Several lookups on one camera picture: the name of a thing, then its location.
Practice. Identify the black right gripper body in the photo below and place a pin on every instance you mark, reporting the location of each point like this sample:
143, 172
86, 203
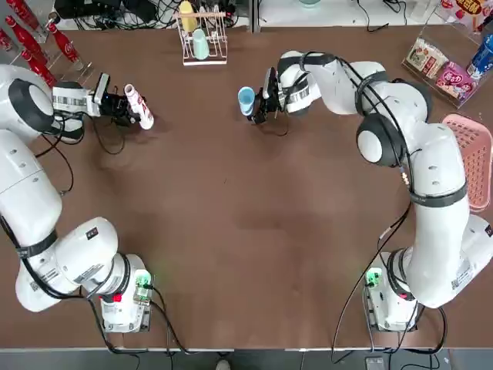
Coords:
271, 102

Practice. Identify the black power supply unit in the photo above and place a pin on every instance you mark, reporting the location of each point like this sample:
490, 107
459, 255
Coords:
96, 7

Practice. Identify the clear acrylic snack shelf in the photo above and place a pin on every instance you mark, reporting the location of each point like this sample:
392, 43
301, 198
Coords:
458, 101

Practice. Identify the clear acrylic bottle shelf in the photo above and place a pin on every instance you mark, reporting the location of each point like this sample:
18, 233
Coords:
65, 67

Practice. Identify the red cola bottle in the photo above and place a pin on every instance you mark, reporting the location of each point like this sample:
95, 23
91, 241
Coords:
63, 44
4, 38
21, 15
36, 65

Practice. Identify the purple snack packet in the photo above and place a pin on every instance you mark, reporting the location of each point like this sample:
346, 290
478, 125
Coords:
454, 81

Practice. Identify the pink snack packet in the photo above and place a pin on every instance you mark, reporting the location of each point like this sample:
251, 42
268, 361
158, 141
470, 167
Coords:
468, 9

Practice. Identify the pink plastic basket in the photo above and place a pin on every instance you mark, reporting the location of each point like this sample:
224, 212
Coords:
473, 154

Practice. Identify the pale green bowl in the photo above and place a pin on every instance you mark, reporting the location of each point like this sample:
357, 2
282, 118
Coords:
310, 3

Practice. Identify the yellow cup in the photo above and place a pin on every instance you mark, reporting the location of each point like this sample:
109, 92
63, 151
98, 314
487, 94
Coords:
187, 17

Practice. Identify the pale green cup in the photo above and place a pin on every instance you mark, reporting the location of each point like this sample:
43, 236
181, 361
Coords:
200, 44

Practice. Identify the blue ceramic cup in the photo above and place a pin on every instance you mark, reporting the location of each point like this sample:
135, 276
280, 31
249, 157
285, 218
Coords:
245, 98

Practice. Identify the white snack packet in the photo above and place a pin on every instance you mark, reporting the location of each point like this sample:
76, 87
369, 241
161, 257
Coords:
425, 58

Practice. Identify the white juice bottle red label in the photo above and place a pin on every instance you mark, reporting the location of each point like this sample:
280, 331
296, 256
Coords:
143, 112

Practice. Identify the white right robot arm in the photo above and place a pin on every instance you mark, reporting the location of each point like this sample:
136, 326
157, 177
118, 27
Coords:
435, 162

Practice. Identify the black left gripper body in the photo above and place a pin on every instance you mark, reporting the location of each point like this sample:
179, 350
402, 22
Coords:
115, 108

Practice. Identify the blue round snack tub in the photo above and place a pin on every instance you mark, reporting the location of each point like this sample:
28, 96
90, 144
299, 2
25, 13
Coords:
481, 58

